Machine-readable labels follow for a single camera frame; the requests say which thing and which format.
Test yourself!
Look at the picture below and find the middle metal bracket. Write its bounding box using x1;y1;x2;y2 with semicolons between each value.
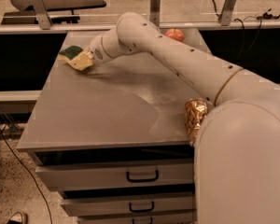
149;0;161;26

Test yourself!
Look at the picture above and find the black floor cable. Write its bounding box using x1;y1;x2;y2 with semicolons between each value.
0;103;54;224

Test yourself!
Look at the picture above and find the gold crushed soda can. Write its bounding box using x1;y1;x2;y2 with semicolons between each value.
184;98;208;146

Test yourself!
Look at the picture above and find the metal bracket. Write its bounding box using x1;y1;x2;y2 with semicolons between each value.
149;0;161;26
218;0;237;26
31;0;51;30

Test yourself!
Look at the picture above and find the right metal bracket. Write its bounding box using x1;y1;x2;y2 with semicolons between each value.
218;0;237;26

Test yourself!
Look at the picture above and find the black cable at wall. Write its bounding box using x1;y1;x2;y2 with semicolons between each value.
208;0;276;67

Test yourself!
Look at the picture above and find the black top drawer handle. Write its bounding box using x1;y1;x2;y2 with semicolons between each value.
126;170;160;183

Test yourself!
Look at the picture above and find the black bottom drawer handle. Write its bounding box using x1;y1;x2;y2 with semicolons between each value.
132;217;153;224

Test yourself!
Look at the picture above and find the green and yellow sponge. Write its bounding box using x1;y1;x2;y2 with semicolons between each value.
58;46;83;67

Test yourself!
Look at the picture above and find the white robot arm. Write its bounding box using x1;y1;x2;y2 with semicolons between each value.
73;12;280;224

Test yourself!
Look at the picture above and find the grey drawer cabinet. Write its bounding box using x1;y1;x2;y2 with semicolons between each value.
16;28;213;224

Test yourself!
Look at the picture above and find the black drawer handle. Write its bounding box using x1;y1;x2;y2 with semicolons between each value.
126;170;160;183
132;217;153;224
129;202;155;213

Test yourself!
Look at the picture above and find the left metal bracket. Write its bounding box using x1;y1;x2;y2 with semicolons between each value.
31;0;51;30

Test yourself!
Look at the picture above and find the black middle drawer handle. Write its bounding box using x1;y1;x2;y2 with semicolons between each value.
129;202;155;213

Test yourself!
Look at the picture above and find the white horizontal rail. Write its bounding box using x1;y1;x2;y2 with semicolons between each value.
0;20;280;35

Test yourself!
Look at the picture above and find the red apple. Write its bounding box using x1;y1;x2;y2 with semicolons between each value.
165;28;184;42

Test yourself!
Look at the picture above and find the sandal shoe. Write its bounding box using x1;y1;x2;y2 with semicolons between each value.
7;212;28;224

